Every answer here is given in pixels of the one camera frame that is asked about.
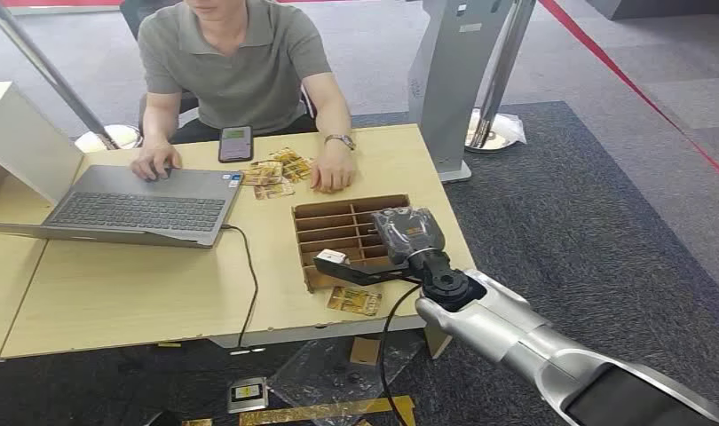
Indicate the small cardboard piece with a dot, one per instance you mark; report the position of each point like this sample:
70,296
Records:
365,351

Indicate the black smartphone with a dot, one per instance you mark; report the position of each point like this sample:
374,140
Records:
235,144

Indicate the grey power adapter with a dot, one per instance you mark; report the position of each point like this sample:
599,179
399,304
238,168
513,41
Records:
248,395

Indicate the person's left hand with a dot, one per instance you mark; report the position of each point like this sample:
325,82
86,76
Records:
334,170

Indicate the grey kiosk stand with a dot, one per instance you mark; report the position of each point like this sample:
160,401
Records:
447,76

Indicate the short yellow floor tape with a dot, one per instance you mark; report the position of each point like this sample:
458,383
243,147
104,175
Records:
196,423

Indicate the white open box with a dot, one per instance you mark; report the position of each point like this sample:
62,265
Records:
24,141

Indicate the person's right hand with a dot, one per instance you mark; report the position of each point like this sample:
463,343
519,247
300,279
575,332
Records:
154,160

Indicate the black camera bracket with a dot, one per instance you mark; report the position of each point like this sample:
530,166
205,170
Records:
359,274

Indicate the wooden divider box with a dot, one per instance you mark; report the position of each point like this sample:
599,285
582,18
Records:
330,226

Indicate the clear plastic sheet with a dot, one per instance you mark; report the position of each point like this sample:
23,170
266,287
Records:
330,382

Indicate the person's right forearm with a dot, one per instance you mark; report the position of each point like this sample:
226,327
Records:
158,120

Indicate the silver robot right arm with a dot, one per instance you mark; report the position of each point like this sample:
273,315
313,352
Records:
512,335

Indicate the chrome stanchion post plastic-wrapped base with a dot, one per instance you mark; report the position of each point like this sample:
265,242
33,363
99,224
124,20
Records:
500,76

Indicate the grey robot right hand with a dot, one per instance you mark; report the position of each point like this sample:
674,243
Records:
408,232

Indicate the person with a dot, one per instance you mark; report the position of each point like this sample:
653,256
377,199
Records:
236,64

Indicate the chrome stanchion post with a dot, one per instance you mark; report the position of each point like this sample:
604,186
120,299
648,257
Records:
48,70

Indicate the grey laptop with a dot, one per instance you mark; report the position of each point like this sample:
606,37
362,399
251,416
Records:
136,206

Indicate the silver wristwatch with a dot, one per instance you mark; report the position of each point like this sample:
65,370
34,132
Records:
340,140

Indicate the long yellow floor tape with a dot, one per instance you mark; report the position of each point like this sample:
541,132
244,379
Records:
324,410

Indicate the person's left forearm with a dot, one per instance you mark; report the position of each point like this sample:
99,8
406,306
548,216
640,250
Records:
329,109

